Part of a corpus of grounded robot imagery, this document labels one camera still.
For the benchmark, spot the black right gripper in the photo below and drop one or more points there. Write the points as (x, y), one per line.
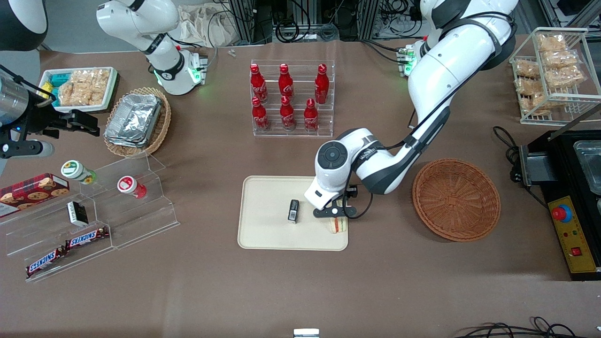
(41, 120)

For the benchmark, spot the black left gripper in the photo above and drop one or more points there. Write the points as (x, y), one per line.
(352, 193)

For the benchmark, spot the triangular sandwich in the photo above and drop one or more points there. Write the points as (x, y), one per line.
(338, 226)

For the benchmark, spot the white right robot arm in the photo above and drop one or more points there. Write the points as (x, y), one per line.
(164, 61)

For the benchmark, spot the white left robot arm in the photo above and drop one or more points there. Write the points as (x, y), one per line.
(441, 70)

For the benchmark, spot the white rectangular snack tray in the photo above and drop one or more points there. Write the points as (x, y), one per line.
(47, 105)

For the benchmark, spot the beige plastic tray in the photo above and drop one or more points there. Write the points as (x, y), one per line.
(267, 211)

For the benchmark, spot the oval light wicker basket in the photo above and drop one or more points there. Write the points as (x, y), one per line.
(164, 122)

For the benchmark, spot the round brown wicker basket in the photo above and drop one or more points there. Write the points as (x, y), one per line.
(455, 199)

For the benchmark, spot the rice cracker bag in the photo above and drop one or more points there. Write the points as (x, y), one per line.
(73, 91)
(98, 84)

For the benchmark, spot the aluminium foil container stack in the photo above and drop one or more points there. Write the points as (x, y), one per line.
(134, 119)

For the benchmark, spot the green lid yogurt cup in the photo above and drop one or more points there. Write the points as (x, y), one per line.
(75, 170)

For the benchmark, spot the yellow snack packet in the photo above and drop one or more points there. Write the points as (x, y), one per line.
(47, 90)

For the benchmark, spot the teal snack packet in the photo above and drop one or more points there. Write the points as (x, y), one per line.
(58, 80)

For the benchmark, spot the red lid yogurt cup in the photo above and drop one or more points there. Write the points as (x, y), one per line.
(129, 185)

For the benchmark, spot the red cookie box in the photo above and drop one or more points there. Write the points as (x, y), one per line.
(33, 192)

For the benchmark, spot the black and white small box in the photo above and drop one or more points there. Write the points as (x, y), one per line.
(76, 213)

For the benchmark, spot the clear acrylic bottle rack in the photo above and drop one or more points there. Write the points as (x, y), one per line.
(328, 126)

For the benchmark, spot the red cola bottle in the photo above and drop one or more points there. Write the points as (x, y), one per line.
(287, 114)
(285, 83)
(311, 116)
(258, 84)
(259, 115)
(321, 84)

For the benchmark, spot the clear acrylic step stand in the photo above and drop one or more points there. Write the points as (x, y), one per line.
(141, 220)

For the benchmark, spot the snickers chocolate bar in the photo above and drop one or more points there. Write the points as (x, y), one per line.
(46, 262)
(87, 238)

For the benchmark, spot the white cloth bag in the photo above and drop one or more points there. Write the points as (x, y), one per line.
(202, 26)

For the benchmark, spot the clear tape roll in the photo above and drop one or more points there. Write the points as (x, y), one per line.
(329, 32)

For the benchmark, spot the crispy snack bag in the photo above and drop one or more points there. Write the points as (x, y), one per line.
(540, 103)
(551, 43)
(561, 58)
(529, 85)
(566, 77)
(527, 69)

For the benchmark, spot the yellow emergency stop box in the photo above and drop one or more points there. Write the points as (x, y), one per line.
(573, 234)

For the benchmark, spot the steel pan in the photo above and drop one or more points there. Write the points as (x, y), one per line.
(589, 166)

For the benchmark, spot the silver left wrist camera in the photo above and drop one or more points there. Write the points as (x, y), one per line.
(326, 212)

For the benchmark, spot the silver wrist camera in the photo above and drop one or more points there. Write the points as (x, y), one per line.
(28, 149)
(326, 212)

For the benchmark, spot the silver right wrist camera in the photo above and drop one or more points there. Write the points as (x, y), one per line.
(28, 149)

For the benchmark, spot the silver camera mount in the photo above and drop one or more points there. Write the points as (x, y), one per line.
(306, 333)

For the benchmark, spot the aluminium profile post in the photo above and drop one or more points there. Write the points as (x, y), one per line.
(368, 19)
(242, 21)

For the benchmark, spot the black appliance frame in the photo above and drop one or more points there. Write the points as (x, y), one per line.
(566, 155)

